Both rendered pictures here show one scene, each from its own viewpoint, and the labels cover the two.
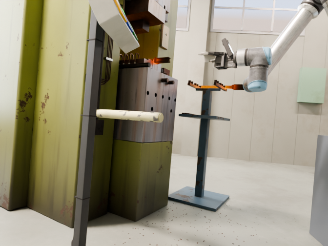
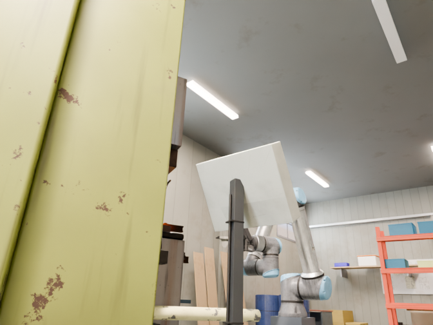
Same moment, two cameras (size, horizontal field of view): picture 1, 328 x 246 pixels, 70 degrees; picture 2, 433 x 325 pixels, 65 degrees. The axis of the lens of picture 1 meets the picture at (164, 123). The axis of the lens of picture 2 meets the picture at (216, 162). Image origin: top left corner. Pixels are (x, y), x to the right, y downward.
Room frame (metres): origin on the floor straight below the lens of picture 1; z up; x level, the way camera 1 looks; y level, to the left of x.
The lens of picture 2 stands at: (0.42, 1.36, 0.65)
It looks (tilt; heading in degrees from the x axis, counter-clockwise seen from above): 23 degrees up; 303
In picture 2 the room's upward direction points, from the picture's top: 2 degrees clockwise
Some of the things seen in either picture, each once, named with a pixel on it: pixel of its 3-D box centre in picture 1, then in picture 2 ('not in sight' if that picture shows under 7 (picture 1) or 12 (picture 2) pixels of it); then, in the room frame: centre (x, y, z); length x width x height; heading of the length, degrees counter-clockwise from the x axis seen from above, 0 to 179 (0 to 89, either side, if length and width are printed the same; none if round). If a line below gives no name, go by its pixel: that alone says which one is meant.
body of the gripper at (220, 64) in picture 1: (226, 60); (243, 242); (1.29, -0.31, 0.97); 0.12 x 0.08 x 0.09; 59
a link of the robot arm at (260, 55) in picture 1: (258, 57); (269, 245); (1.20, -0.46, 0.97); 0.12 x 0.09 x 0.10; 59
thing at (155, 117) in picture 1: (124, 114); (208, 314); (1.17, 0.20, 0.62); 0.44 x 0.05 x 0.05; 59
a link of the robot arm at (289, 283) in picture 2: not in sight; (292, 287); (1.28, -1.03, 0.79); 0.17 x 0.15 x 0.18; 171
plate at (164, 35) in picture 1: (164, 37); not in sight; (1.85, 0.05, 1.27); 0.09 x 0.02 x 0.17; 149
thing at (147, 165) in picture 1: (123, 170); not in sight; (1.67, 0.26, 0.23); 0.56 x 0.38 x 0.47; 59
